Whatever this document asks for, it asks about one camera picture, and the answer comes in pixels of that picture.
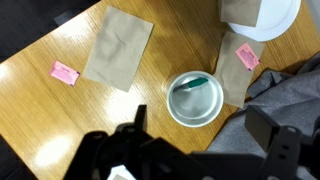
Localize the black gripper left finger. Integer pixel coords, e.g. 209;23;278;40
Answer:
63;104;158;180

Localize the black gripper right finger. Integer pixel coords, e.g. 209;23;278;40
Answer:
244;105;303;180

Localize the green capped pen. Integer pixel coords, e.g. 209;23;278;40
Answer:
173;77;209;94

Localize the clear plastic cup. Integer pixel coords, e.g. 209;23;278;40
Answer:
166;70;225;128

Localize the grey hooded sweatshirt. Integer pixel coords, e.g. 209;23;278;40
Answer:
206;53;320;180

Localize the large white paper plate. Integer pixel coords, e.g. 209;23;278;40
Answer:
107;164;130;180

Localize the small white paper plate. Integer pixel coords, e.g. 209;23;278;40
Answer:
227;0;302;43

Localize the folded brown paper napkin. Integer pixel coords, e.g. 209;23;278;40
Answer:
219;0;263;28

